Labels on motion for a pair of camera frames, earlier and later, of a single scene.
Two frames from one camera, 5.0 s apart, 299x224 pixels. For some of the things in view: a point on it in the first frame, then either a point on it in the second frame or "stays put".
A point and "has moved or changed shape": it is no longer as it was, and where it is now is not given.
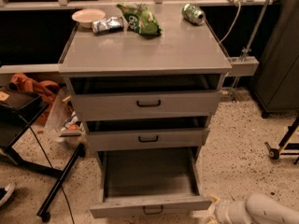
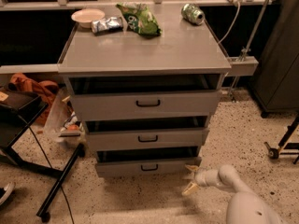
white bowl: (86, 17) stays put
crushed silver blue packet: (110, 24) stays put
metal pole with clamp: (247, 50) stays put
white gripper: (224, 209) → (202, 177)
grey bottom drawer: (149, 181) has moved or changed shape
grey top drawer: (95, 106) stays put
